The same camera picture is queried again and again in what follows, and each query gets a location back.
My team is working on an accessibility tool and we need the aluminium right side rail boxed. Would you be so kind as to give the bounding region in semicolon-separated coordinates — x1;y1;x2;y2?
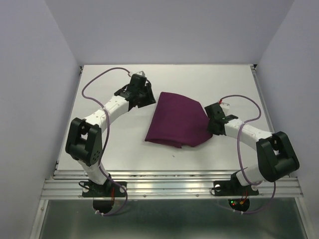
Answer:
250;65;275;132

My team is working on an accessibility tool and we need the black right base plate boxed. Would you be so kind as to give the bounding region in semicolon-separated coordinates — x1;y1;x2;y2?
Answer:
210;179;259;213

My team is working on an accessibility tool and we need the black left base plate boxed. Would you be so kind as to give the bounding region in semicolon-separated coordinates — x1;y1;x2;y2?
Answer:
78;180;128;217

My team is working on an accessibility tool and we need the aluminium front rail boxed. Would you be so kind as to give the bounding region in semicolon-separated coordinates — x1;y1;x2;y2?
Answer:
41;170;304;200

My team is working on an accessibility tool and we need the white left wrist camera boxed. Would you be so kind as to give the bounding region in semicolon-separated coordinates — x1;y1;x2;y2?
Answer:
128;71;146;77

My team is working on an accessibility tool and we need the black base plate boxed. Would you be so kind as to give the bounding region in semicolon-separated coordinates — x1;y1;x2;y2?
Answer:
78;180;128;217
210;179;259;213

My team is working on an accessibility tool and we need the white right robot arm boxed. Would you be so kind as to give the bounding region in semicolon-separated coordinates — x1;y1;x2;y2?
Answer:
205;103;300;196

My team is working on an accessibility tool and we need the aluminium rail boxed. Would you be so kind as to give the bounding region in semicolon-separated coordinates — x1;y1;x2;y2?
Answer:
41;170;304;200
250;65;275;132

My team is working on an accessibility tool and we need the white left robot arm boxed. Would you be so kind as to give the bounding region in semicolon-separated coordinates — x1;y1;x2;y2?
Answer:
65;71;156;196

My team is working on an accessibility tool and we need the purple cloth mat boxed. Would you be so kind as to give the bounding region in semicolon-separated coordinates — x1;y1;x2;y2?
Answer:
145;92;212;148

